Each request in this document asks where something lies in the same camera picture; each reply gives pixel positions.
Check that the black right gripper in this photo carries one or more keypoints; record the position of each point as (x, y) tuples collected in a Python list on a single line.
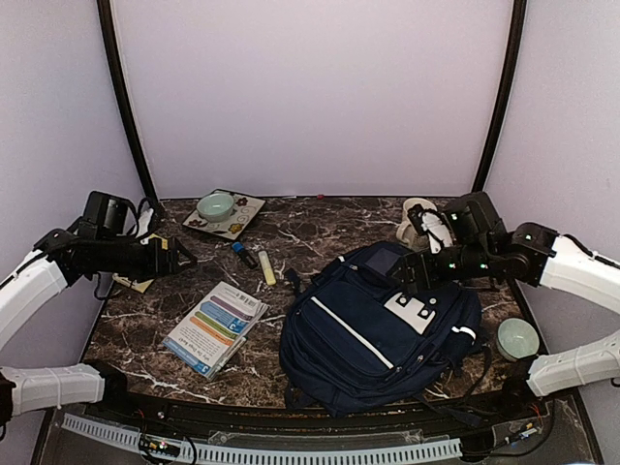
[(409, 263)]

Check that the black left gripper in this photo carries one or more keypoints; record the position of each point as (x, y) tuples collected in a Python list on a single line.
[(159, 267)]

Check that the yellow paperback book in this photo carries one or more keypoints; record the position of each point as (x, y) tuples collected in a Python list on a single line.
[(140, 287)]

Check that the dog reader book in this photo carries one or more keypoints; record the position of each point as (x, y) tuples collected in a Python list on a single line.
[(213, 331)]

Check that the navy blue student backpack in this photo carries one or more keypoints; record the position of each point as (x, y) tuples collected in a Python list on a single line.
[(355, 339)]

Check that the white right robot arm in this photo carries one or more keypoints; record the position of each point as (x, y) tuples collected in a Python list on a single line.
[(539, 257)]

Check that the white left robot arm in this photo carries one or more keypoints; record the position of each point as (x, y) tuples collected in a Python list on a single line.
[(56, 262)]

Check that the cream floral mug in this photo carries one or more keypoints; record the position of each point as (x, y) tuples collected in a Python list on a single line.
[(406, 233)]

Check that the blue cap black marker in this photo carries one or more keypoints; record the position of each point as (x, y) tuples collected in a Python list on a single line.
[(244, 255)]

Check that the pale green bowl on plate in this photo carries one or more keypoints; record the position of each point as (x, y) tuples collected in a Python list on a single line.
[(215, 207)]

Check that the square floral plate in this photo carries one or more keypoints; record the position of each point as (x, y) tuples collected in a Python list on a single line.
[(244, 210)]

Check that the yellow highlighter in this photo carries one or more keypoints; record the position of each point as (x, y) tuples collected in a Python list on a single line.
[(268, 273)]

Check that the pale green bowl right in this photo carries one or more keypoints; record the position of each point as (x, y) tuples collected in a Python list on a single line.
[(517, 339)]

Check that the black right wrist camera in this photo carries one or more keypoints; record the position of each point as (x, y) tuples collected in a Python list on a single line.
[(473, 218)]

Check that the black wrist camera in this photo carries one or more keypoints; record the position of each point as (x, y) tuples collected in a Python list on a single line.
[(473, 218), (104, 216)]

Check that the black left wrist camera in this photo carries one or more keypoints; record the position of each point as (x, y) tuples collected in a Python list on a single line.
[(104, 216)]

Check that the black front rail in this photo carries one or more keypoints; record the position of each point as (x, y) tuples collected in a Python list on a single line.
[(245, 400)]

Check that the grey slotted cable duct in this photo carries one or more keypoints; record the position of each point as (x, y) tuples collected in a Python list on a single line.
[(168, 450)]

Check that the left black frame post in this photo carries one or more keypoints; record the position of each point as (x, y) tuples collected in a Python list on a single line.
[(122, 97)]

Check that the black frame post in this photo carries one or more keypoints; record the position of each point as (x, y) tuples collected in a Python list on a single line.
[(518, 16), (122, 97)]

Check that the right black frame post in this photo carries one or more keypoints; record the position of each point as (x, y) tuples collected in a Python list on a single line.
[(518, 16)]

